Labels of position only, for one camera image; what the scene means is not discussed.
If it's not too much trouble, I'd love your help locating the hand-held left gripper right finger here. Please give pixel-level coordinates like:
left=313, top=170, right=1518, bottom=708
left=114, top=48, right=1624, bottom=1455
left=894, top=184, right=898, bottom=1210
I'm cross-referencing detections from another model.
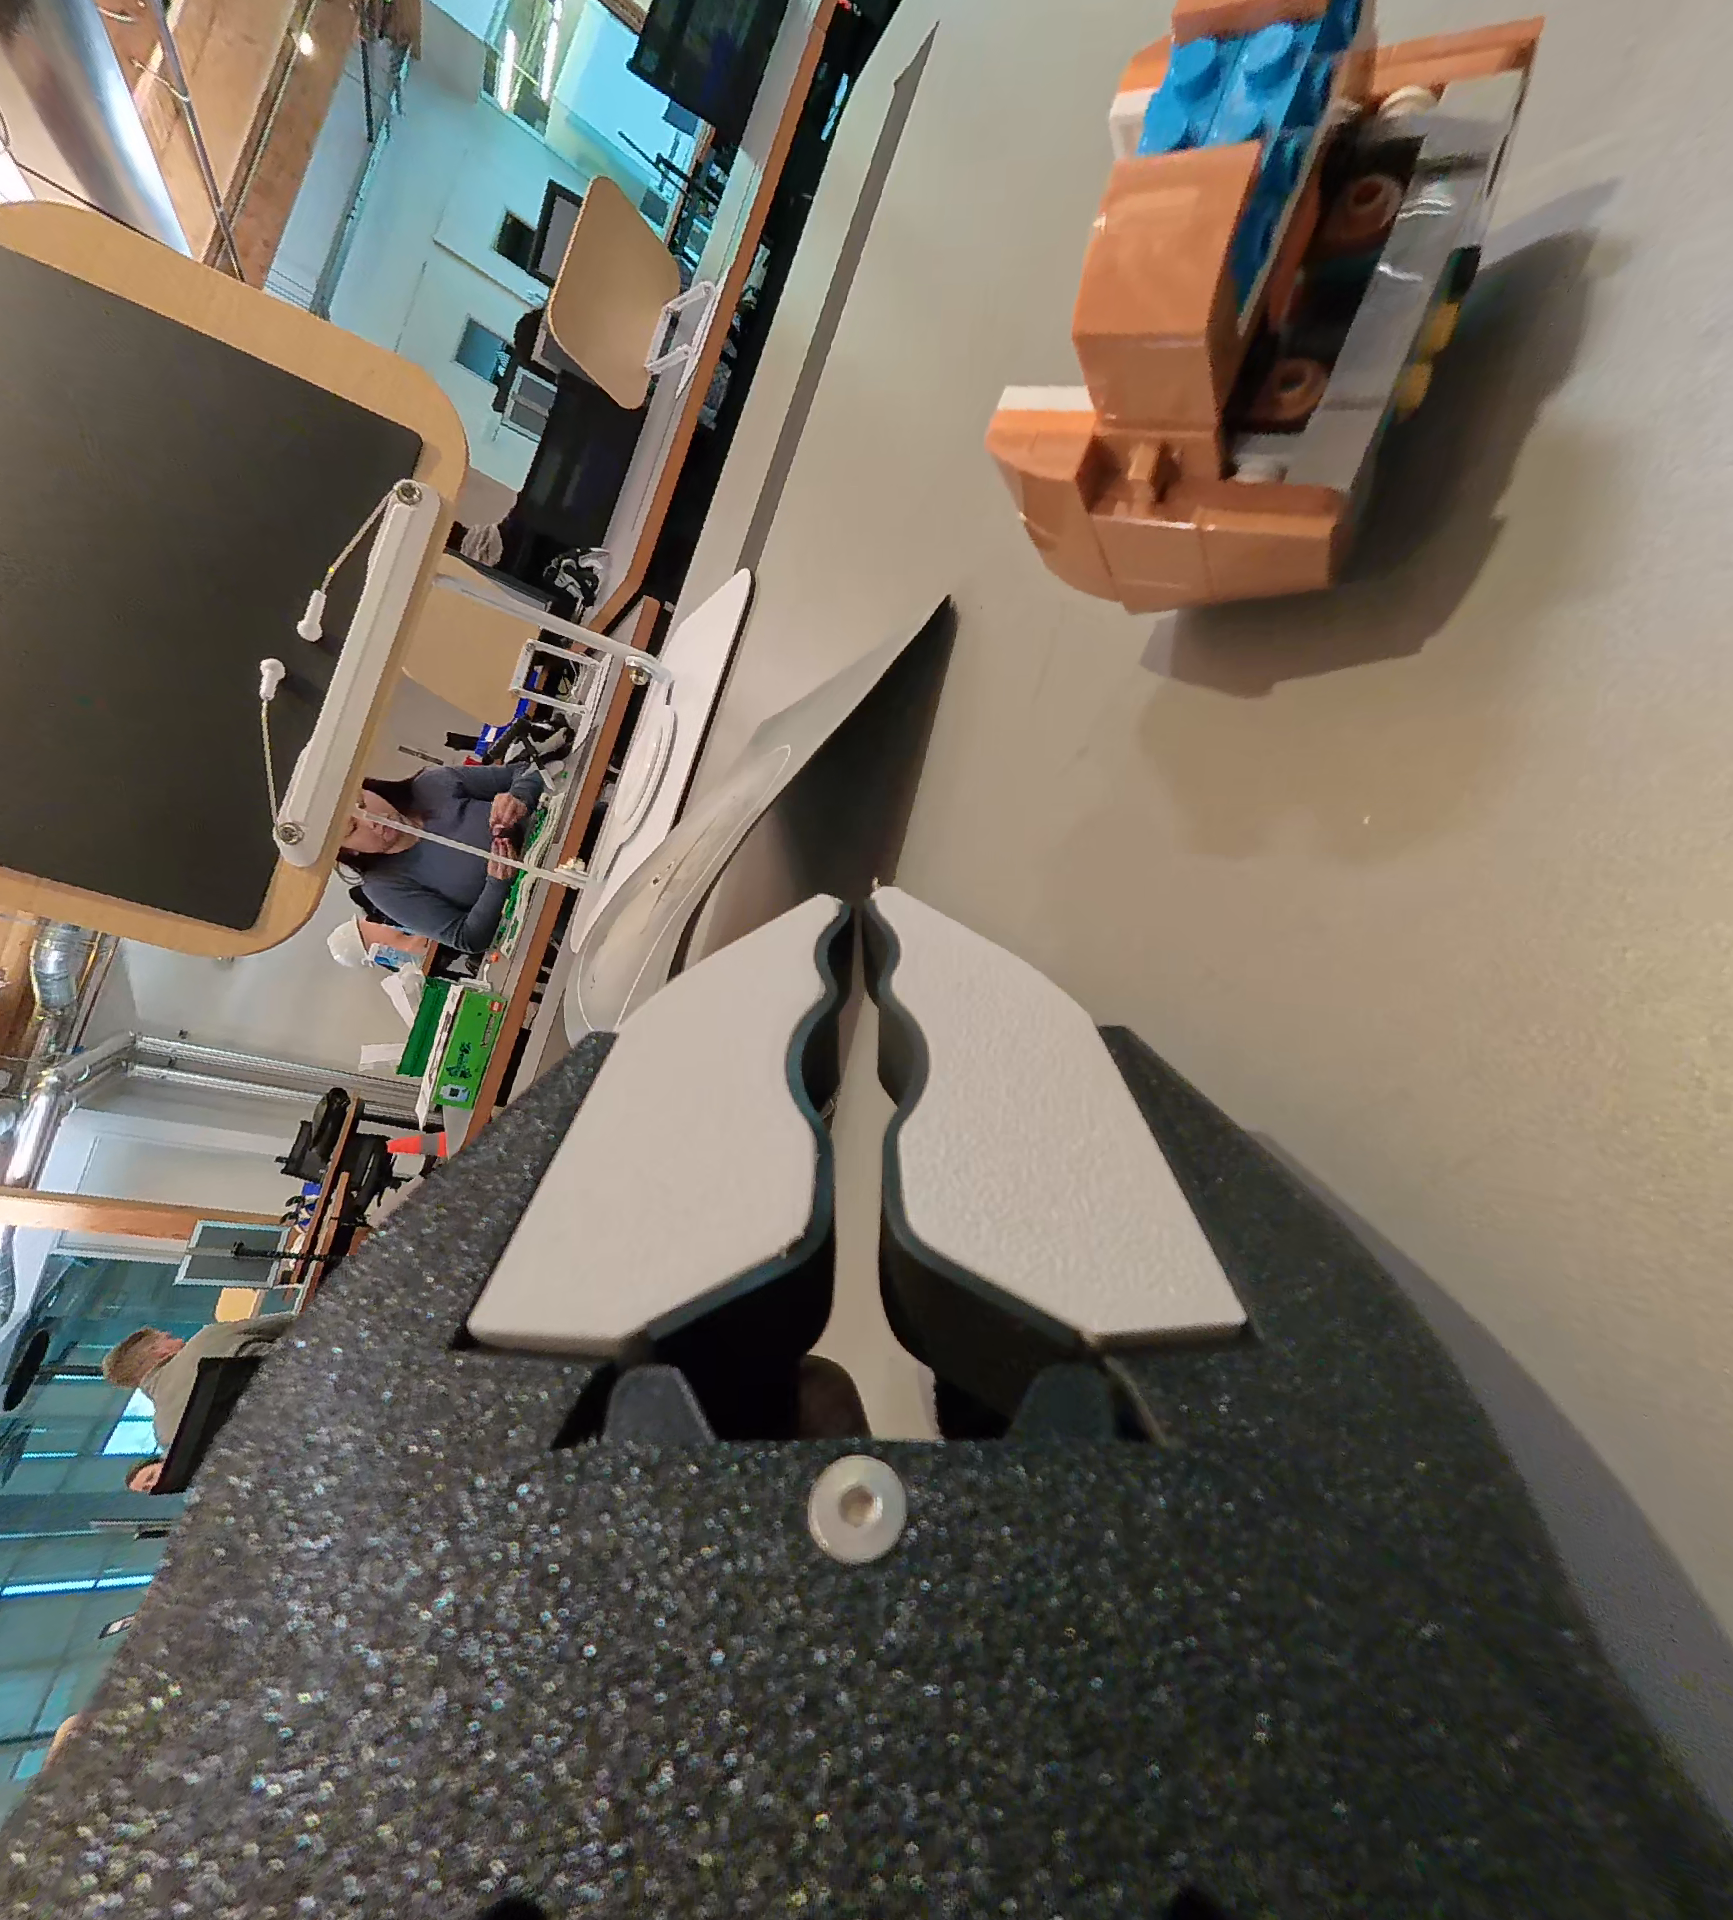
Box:
left=860, top=882, right=1254, bottom=1358

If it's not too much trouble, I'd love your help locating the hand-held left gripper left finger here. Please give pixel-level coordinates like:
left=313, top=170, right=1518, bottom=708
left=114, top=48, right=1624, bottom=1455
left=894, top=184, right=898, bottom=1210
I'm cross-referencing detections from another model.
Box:
left=464, top=892, right=859, bottom=1356

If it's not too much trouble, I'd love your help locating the brown toy brick model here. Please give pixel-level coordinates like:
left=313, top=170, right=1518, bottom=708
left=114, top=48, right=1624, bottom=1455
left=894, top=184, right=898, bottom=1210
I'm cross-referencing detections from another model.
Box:
left=983, top=0, right=1549, bottom=618

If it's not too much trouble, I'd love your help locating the grey desk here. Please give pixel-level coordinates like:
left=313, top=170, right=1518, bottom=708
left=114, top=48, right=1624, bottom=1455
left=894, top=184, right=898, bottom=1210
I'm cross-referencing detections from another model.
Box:
left=469, top=0, right=1733, bottom=1698

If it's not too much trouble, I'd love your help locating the green box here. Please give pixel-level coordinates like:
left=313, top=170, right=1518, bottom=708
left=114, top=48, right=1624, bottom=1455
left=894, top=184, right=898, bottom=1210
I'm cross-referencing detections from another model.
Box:
left=394, top=978, right=514, bottom=1129

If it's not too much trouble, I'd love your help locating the grey instruction booklet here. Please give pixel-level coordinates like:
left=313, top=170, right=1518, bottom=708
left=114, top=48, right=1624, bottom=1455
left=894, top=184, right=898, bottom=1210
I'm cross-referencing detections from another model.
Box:
left=563, top=591, right=960, bottom=1040

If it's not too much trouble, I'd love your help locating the black wood-rimmed panel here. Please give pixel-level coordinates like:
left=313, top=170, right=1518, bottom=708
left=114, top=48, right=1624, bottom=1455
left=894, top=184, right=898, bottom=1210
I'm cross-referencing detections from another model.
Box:
left=0, top=197, right=472, bottom=962

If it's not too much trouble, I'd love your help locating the small wooden panel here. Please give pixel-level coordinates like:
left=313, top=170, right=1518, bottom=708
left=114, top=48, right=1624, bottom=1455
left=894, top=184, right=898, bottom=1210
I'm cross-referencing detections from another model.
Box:
left=541, top=173, right=691, bottom=413

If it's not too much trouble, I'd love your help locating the dark monitor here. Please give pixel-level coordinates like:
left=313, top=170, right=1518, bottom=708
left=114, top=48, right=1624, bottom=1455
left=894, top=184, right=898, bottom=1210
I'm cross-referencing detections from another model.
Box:
left=626, top=0, right=780, bottom=134

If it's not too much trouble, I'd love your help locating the smooth silver ventilation duct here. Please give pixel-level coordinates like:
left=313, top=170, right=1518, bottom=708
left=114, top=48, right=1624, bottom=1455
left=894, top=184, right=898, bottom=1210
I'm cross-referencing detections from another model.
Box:
left=0, top=0, right=196, bottom=253

